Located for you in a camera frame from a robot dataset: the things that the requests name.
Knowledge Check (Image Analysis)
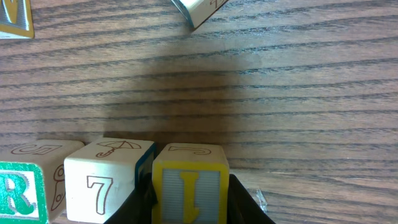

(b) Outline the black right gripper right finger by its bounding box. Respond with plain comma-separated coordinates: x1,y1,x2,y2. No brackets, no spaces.
227,174,275,224

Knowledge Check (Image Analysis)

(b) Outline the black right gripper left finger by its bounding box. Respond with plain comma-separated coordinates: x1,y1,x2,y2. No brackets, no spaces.
104,174,157,224

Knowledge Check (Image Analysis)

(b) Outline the white 7 wooden block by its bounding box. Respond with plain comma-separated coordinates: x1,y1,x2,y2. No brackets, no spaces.
63,138,156,223

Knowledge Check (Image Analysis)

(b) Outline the yellow I wooden block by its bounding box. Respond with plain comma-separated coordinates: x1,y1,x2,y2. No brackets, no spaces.
152,143,229,224

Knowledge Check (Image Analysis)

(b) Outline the green R wooden block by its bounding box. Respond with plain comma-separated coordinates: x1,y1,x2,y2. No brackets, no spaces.
1,139,84,224

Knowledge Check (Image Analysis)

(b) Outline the white block blue side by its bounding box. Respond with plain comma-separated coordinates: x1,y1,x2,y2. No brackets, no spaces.
171,0,228,29

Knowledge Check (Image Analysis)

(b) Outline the green 7 wooden block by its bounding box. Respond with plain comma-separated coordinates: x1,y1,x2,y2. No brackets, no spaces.
1,0,34,39

